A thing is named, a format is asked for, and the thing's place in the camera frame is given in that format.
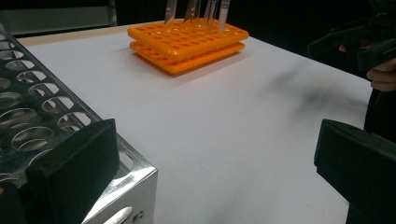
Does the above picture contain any clear plastic test tube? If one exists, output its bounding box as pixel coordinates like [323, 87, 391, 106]
[204, 0, 219, 26]

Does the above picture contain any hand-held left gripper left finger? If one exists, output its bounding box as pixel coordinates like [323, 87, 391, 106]
[26, 118, 120, 224]

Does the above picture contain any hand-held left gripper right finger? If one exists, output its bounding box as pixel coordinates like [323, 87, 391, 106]
[313, 119, 396, 224]

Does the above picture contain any orange plastic test tube rack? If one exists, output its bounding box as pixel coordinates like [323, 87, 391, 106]
[127, 18, 250, 77]

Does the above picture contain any perforated metal test tube rack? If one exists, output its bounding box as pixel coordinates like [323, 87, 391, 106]
[0, 22, 159, 224]

